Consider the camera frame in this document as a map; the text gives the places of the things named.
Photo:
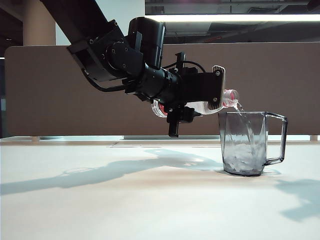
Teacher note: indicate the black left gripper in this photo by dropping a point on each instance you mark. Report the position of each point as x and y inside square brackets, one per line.
[180, 62]

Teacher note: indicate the clear water bottle red label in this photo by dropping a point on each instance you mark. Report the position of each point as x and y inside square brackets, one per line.
[203, 110]

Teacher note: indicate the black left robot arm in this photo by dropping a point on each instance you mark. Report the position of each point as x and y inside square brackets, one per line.
[147, 45]

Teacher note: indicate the grey transparent plastic mug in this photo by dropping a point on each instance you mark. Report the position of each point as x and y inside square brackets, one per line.
[240, 150]

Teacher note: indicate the brown desk partition panel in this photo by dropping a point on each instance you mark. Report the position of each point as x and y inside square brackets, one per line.
[262, 75]

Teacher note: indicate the white ceiling light strip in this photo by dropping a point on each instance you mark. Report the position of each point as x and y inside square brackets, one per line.
[237, 18]

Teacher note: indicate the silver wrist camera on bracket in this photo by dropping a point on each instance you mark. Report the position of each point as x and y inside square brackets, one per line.
[205, 87]

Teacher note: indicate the silver partition base rail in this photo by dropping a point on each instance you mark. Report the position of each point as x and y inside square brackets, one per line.
[87, 137]

